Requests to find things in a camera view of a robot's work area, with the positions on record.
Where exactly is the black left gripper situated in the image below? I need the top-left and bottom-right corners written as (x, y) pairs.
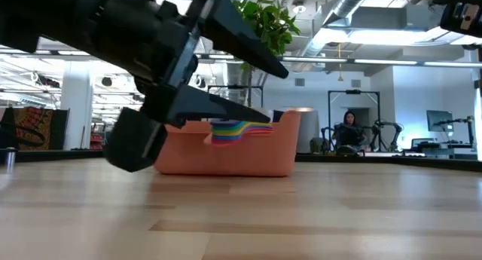
top-left (86, 0), bottom-right (290, 128)

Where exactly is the black background rig frame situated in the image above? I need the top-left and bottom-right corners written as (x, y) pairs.
top-left (326, 89), bottom-right (382, 148)

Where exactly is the light blue plastic measuring cup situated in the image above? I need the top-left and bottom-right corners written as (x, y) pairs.
top-left (211, 122), bottom-right (249, 130)

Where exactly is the orange plastic basket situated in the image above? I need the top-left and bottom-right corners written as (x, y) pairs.
top-left (153, 109), bottom-right (303, 178)

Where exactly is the person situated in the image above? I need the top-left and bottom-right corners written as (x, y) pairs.
top-left (331, 109), bottom-right (368, 155)

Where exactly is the grey computer monitor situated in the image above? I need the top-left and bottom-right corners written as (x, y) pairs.
top-left (426, 109), bottom-right (455, 133)

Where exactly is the green plant in white pot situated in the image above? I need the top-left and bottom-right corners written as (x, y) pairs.
top-left (232, 0), bottom-right (321, 154)

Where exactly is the background desk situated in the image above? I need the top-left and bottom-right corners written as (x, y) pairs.
top-left (401, 137), bottom-right (477, 159)

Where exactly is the green plastic measuring cup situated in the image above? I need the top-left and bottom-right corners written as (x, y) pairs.
top-left (210, 121), bottom-right (264, 133)

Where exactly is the yellow plastic measuring cup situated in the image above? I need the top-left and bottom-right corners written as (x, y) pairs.
top-left (210, 123), bottom-right (274, 136)

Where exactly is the silver metal post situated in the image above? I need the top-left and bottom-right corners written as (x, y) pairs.
top-left (4, 146), bottom-right (17, 170)

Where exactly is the colourful patterned artwork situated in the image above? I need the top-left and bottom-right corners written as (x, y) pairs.
top-left (0, 106), bottom-right (71, 151)

